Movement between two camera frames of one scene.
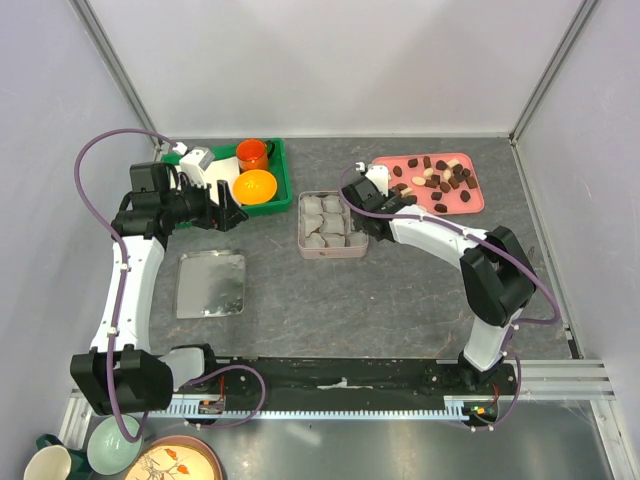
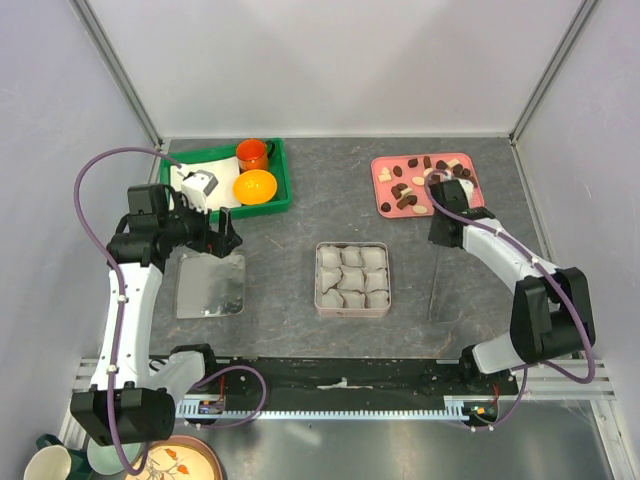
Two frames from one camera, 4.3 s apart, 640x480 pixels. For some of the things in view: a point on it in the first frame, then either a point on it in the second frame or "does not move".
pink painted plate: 176,457 does not move
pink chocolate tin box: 326,229 → 352,279
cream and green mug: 53,460 does not move
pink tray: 442,183 does not move
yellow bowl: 255,188 does not move
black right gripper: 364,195 → 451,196
